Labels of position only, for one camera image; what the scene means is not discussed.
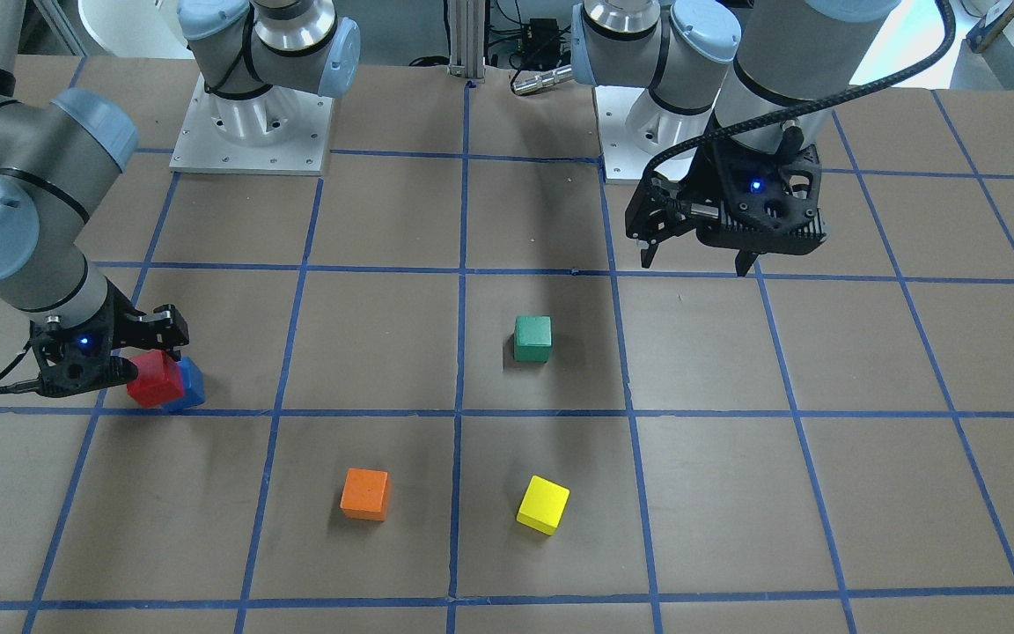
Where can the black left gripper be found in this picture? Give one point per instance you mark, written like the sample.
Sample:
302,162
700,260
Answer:
702,182

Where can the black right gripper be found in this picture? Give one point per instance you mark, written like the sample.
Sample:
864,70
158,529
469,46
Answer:
122,333

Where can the red wooden block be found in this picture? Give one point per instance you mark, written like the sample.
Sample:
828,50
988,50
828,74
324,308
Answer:
158,379

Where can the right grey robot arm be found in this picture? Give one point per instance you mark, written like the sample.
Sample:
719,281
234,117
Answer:
58,162

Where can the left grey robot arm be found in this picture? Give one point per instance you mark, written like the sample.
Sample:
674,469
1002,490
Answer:
753,72

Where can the blue wooden block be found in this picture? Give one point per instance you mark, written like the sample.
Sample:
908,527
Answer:
193,391

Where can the green wooden block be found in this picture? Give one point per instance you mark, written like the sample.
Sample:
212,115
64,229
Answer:
532,340

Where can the orange wooden block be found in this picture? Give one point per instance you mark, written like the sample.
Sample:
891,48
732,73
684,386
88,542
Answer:
366,494

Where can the yellow wooden block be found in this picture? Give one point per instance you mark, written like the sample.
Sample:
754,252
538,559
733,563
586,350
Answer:
543,505

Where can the silver metal cylinder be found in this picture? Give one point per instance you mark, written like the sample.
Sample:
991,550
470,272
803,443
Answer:
543,80

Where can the black electronics box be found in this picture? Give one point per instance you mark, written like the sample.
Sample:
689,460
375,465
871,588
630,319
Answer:
540,44

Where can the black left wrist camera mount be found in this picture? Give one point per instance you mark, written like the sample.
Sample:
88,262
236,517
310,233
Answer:
775,201

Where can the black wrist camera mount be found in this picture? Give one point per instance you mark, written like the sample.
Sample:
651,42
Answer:
71,361
775,201

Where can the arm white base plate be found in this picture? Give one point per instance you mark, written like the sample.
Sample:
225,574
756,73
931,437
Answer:
633,128
283,132

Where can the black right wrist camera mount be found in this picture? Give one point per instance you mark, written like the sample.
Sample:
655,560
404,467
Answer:
71,361

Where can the aluminium frame post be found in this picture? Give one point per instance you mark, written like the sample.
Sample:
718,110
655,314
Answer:
467,39

